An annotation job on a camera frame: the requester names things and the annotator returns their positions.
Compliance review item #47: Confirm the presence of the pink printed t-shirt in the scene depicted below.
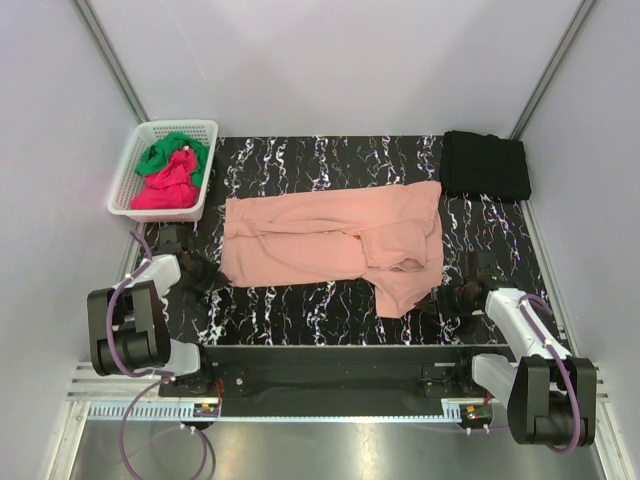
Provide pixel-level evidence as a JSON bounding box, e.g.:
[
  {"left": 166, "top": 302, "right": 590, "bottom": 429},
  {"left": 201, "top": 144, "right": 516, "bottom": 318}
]
[{"left": 220, "top": 181, "right": 444, "bottom": 318}]

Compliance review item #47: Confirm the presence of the green crumpled t-shirt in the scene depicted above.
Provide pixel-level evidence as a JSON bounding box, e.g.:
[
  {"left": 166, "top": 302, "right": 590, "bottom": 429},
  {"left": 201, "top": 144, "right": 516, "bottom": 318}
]
[{"left": 135, "top": 132, "right": 210, "bottom": 188}]

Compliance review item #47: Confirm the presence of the small electronics module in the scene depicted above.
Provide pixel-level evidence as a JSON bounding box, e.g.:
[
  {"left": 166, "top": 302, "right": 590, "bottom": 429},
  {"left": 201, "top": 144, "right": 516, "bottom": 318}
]
[
  {"left": 460, "top": 403, "right": 493, "bottom": 429},
  {"left": 193, "top": 403, "right": 220, "bottom": 417}
]

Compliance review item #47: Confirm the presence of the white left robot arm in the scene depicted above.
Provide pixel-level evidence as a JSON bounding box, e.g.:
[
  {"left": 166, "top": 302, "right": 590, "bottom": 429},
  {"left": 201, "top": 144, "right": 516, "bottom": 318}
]
[{"left": 87, "top": 225, "right": 226, "bottom": 396}]

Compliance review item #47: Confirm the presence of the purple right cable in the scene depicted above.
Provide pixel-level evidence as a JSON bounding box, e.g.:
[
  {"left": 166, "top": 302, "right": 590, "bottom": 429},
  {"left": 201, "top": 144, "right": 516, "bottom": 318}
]
[{"left": 467, "top": 294, "right": 584, "bottom": 451}]

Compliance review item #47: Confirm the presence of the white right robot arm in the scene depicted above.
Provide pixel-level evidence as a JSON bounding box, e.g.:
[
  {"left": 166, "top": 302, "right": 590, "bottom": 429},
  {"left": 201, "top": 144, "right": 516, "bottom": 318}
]
[{"left": 429, "top": 251, "right": 597, "bottom": 454}]

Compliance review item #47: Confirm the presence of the left small electronics module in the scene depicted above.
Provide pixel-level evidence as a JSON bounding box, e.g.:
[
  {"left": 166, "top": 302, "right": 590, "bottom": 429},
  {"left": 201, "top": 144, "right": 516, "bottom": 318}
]
[{"left": 193, "top": 403, "right": 220, "bottom": 417}]

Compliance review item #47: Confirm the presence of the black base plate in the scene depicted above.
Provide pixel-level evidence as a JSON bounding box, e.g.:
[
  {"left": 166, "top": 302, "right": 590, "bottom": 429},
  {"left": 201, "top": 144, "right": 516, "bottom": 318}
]
[{"left": 160, "top": 345, "right": 509, "bottom": 421}]

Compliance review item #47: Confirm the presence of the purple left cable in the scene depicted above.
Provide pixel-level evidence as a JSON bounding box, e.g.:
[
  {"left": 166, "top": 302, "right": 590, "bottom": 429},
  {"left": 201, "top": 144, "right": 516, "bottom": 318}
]
[{"left": 107, "top": 229, "right": 219, "bottom": 473}]

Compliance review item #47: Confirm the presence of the black folded t-shirt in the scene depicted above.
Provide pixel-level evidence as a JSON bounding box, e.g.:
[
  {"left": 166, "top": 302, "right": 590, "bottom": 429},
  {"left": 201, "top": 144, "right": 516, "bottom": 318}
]
[{"left": 440, "top": 130, "right": 532, "bottom": 201}]

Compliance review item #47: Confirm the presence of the right small electronics module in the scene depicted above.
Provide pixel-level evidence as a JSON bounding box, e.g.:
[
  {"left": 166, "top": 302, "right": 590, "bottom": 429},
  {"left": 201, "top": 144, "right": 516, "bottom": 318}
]
[{"left": 460, "top": 403, "right": 493, "bottom": 429}]

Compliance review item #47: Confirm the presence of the purple cable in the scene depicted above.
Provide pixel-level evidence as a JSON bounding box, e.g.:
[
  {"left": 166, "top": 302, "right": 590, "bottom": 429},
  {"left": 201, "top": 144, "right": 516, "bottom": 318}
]
[
  {"left": 467, "top": 294, "right": 584, "bottom": 451},
  {"left": 107, "top": 229, "right": 219, "bottom": 473}
]

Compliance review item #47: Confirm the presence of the white plastic basket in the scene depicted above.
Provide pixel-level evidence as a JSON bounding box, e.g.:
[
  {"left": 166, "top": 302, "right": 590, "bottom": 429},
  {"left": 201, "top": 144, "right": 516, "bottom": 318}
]
[{"left": 107, "top": 119, "right": 218, "bottom": 223}]

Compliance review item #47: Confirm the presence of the red crumpled t-shirt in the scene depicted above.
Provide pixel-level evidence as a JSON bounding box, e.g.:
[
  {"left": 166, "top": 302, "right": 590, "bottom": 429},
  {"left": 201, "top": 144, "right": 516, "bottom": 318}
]
[{"left": 130, "top": 149, "right": 200, "bottom": 210}]

